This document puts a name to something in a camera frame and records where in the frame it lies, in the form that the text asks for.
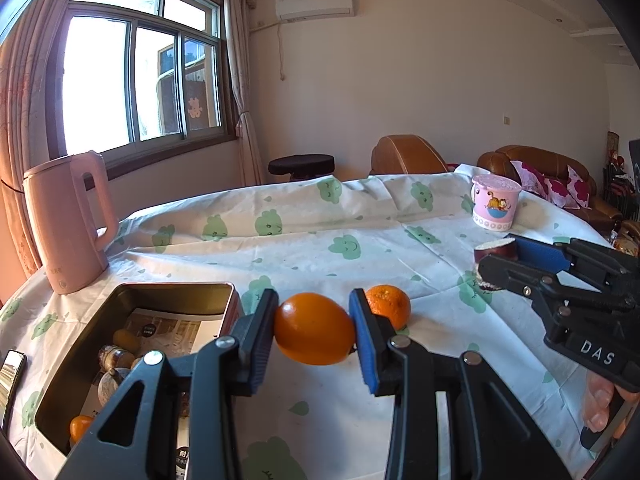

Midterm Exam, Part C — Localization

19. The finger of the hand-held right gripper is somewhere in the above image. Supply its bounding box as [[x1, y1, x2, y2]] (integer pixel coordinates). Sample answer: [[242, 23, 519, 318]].
[[504, 233, 640, 289], [478, 253, 640, 342]]

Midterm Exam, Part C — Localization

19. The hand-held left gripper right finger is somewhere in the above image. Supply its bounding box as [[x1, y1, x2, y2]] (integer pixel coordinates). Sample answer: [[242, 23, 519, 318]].
[[348, 288, 573, 480]]

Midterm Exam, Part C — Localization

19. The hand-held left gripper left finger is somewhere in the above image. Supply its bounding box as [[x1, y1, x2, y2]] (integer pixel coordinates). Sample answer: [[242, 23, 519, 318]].
[[60, 288, 280, 480]]

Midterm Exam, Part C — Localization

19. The purple sugarcane piece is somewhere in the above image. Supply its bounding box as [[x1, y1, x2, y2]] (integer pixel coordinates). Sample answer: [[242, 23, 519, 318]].
[[474, 240, 518, 292]]

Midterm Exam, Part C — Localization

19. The smooth orange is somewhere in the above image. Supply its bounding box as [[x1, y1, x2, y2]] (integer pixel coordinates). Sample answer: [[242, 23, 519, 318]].
[[69, 415, 96, 448], [274, 292, 356, 366]]

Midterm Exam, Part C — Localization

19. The metal tin box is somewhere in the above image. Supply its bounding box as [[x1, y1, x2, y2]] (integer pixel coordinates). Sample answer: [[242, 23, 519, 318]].
[[34, 282, 246, 456]]

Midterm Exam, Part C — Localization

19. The person's right hand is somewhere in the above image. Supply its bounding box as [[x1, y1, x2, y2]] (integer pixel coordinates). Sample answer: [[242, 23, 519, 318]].
[[581, 374, 632, 437]]

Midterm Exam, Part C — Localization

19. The bumpy mandarin orange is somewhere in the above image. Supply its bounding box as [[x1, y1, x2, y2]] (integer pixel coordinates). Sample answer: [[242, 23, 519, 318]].
[[365, 284, 412, 332]]

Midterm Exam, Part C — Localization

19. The pink cartoon cup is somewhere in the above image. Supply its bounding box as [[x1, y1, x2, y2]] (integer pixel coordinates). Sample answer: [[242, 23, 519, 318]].
[[470, 175, 522, 232]]

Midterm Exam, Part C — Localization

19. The pink floral cushion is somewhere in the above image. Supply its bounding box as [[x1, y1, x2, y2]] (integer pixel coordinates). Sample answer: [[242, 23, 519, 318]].
[[550, 165, 592, 209], [509, 160, 558, 198]]

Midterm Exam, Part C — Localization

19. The printed paper leaflet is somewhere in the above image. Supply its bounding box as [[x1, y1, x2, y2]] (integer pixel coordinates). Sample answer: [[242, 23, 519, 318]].
[[90, 306, 221, 480]]

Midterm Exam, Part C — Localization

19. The brown leather sofa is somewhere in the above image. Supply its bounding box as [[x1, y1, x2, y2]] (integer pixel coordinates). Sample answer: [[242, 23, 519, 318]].
[[476, 145, 625, 233]]

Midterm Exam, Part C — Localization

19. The dark cluttered rack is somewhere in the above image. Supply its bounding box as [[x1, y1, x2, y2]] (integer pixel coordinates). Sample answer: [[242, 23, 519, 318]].
[[602, 131, 640, 253]]

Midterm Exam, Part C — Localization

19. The small yellow fruit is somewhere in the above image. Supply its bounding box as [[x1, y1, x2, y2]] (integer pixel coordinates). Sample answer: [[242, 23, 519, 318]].
[[112, 329, 142, 356]]

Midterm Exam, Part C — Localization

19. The brown leather chair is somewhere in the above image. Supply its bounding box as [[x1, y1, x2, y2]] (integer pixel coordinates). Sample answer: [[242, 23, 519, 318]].
[[371, 134, 450, 177]]

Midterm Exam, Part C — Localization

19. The black round stool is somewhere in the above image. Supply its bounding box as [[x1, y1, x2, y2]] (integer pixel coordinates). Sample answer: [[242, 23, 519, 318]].
[[268, 154, 336, 182]]

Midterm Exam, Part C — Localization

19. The pink electric kettle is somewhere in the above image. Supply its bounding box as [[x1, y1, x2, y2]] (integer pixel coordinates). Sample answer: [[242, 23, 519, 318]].
[[22, 150, 120, 295]]

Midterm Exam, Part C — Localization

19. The black smartphone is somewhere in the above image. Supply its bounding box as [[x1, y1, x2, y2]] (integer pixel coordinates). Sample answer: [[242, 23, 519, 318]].
[[0, 350, 28, 429]]

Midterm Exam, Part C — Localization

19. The brown framed window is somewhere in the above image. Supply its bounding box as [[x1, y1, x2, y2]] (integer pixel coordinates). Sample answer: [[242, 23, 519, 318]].
[[47, 0, 237, 181]]

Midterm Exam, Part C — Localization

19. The white air conditioner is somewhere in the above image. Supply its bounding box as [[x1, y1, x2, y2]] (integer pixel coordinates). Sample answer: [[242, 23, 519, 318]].
[[275, 0, 354, 22]]

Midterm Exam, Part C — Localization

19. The white wall cable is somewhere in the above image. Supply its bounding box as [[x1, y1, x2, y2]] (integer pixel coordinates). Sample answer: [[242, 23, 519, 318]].
[[250, 19, 289, 82]]

